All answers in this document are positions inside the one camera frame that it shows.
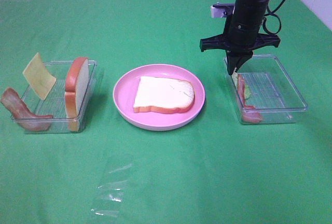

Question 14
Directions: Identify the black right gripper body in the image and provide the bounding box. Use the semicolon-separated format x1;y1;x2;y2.
199;15;280;52

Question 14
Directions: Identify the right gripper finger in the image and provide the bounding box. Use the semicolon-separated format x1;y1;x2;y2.
226;50;240;75
235;51;253;72

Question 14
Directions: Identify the green lettuce leaf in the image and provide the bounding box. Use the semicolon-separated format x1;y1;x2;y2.
231;72;252;100

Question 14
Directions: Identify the bacon strip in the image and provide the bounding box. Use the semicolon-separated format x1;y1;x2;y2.
1;88;53;132
237;74;262;123

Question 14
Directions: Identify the bread slice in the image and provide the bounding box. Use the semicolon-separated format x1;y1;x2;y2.
64;57;89;132
133;76;195;114

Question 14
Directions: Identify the yellow cheese slice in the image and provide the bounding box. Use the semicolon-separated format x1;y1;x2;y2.
22;52;57;100

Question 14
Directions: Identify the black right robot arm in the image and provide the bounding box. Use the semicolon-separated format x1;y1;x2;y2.
200;0;280;75

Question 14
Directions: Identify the clear right plastic container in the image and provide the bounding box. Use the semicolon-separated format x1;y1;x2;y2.
225;54;308;124

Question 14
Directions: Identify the clear plastic container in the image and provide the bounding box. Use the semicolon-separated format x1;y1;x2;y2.
225;54;308;124
11;60;98;134

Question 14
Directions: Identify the pink plate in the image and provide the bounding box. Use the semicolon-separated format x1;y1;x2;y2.
113;64;205;131

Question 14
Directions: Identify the green tablecloth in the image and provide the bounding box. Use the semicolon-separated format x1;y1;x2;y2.
1;0;331;223

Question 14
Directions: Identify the upright bread slice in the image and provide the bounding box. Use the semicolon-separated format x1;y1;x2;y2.
64;57;89;132

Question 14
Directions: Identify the clear plastic wrap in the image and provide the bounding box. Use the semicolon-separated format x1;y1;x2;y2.
88;153;133;223

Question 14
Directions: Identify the clear left plastic container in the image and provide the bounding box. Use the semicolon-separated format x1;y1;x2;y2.
11;60;98;134

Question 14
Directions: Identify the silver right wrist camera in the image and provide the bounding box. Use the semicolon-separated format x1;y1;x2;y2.
210;2;234;18

